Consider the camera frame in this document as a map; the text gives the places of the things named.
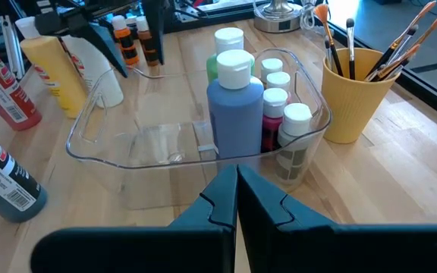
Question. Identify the yellow ribbed cup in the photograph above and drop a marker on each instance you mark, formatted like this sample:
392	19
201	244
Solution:
355	113

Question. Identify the large yellow paint bottle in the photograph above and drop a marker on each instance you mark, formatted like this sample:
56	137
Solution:
55	72

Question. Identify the small orange paint bottle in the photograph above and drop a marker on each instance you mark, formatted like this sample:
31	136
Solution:
125	41

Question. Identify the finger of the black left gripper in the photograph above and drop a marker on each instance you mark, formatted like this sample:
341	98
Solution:
156	22
104	38

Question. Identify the small light purple paint bottle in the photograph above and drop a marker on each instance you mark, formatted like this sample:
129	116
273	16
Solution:
296	121

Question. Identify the large white paint bottle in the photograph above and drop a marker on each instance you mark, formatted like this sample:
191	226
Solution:
97	76

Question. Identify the clear plastic bin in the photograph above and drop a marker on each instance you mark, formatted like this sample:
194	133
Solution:
146	151

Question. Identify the large dark teal paint bottle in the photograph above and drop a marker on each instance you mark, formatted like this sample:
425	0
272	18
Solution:
2	178

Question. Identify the small black paintbrush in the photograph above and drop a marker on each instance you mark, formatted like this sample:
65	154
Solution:
328	53

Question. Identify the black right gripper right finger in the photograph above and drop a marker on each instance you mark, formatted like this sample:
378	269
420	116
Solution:
355	250

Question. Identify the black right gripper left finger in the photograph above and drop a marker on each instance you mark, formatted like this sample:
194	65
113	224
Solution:
127	250

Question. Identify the large blue paint bottle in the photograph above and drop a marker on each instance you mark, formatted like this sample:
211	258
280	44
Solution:
235	113

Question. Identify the small rust brown paint bottle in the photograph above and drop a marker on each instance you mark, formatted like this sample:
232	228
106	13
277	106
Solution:
145	41

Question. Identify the large green paint bottle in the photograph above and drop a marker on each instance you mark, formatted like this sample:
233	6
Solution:
229	39

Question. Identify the dark bristle black paintbrush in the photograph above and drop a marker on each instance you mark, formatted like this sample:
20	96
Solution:
351	49

